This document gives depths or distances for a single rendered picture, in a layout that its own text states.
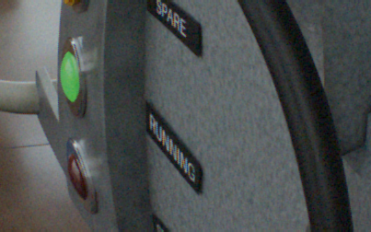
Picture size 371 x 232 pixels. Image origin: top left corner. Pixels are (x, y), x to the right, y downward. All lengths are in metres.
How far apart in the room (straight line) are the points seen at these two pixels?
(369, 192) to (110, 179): 0.18
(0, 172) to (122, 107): 2.45
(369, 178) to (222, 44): 0.09
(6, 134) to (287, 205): 2.75
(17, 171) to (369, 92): 2.59
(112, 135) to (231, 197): 0.08
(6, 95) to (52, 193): 1.88
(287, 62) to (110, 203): 0.19
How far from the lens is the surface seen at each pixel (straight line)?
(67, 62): 0.43
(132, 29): 0.39
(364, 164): 0.28
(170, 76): 0.38
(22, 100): 0.87
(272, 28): 0.26
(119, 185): 0.43
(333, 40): 0.27
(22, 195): 2.74
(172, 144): 0.39
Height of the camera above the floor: 1.56
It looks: 31 degrees down
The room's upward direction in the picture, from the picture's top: 1 degrees counter-clockwise
